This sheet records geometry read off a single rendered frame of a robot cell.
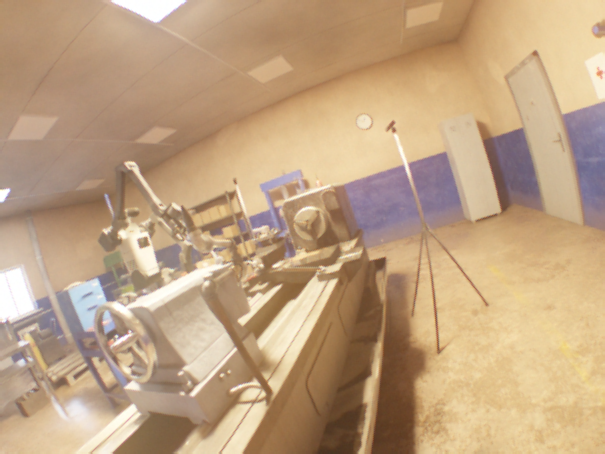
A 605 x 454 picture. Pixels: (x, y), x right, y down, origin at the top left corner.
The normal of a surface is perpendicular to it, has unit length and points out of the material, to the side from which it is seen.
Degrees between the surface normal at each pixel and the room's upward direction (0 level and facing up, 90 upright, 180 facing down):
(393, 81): 90
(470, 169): 90
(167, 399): 90
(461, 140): 90
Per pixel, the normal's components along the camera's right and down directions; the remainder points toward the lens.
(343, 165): -0.28, 0.18
